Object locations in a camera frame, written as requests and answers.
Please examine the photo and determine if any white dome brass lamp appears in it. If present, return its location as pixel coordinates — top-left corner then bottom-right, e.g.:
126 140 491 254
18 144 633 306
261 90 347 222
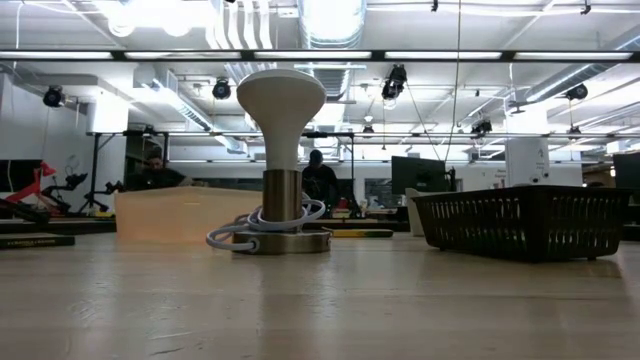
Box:
232 68 332 256

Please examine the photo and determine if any black wall screen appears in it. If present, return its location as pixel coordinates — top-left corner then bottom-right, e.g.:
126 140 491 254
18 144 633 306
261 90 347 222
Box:
0 158 44 194

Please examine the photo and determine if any red desk lamp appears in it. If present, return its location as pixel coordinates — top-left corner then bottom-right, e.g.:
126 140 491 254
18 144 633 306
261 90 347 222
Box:
7 160 57 202

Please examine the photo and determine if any black background metal stand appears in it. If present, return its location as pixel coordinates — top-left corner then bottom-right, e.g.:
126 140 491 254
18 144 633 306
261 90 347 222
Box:
87 129 356 216

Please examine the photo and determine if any black bar with light strips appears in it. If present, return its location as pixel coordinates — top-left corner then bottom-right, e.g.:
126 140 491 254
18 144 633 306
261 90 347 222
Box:
0 48 640 63

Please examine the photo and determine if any orange plastic bin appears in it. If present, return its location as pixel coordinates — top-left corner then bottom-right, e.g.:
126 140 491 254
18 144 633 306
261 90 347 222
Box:
113 185 264 245

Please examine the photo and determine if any black computer monitor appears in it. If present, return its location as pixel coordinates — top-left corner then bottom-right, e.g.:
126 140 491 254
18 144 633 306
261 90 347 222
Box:
613 152 640 190
391 155 447 196

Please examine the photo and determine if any black mesh basket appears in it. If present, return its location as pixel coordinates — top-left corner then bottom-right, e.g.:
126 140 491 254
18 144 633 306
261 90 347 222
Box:
412 185 633 263

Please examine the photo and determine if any grey plastic bin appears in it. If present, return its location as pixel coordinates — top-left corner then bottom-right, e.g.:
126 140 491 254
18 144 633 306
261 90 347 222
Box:
405 187 436 237

